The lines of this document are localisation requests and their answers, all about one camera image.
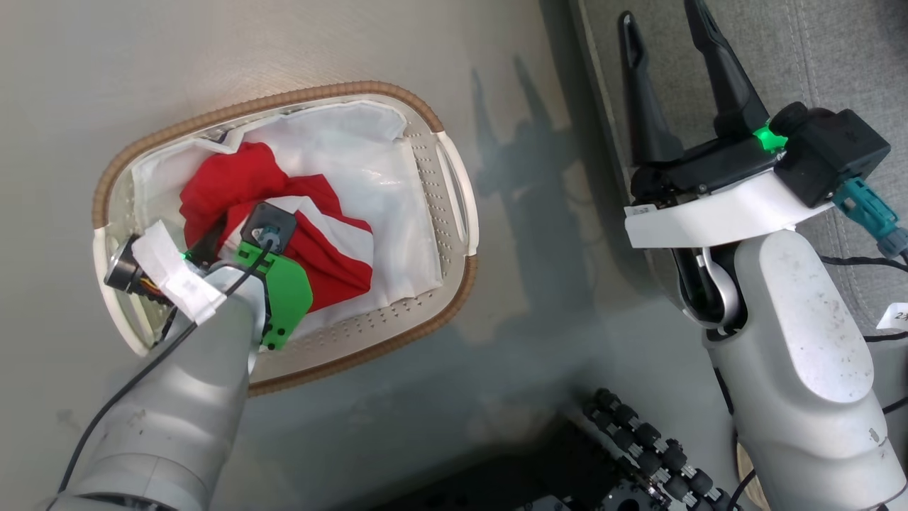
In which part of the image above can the teal right camera cable plug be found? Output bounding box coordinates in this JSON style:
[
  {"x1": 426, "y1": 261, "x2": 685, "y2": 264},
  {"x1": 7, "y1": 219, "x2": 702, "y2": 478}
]
[{"x1": 832, "y1": 177, "x2": 908, "y2": 260}]

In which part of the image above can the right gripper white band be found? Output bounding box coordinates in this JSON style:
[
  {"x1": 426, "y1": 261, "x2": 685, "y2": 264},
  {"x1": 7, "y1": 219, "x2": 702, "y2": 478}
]
[{"x1": 616, "y1": 0, "x2": 836, "y2": 249}]

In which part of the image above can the red and white jersey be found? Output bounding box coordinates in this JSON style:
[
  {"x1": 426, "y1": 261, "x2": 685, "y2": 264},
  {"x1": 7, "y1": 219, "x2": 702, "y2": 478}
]
[{"x1": 178, "y1": 141, "x2": 375, "y2": 314}]

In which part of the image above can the small white paper label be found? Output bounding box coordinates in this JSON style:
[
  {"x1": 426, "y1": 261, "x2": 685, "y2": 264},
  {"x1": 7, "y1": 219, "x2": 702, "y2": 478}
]
[{"x1": 876, "y1": 302, "x2": 908, "y2": 331}]

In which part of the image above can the grey fabric sofa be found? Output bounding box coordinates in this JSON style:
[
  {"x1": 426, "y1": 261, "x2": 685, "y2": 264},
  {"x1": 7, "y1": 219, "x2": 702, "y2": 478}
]
[{"x1": 570, "y1": 0, "x2": 908, "y2": 356}]

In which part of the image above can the white basket liner cloth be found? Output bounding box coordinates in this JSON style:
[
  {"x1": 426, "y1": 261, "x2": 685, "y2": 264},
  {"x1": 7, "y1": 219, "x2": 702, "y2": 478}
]
[{"x1": 131, "y1": 99, "x2": 445, "y2": 336}]

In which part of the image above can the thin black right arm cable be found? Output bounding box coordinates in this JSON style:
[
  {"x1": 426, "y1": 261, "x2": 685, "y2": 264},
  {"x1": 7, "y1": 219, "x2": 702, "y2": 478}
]
[{"x1": 818, "y1": 254, "x2": 908, "y2": 275}]

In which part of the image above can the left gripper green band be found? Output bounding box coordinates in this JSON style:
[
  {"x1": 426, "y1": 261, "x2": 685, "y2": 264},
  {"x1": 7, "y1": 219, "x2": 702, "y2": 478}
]
[{"x1": 104, "y1": 220, "x2": 314, "y2": 353}]

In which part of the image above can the white laundry basket brown rim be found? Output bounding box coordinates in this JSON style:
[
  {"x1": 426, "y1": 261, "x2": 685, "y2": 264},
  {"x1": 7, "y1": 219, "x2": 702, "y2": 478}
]
[{"x1": 91, "y1": 79, "x2": 480, "y2": 397}]

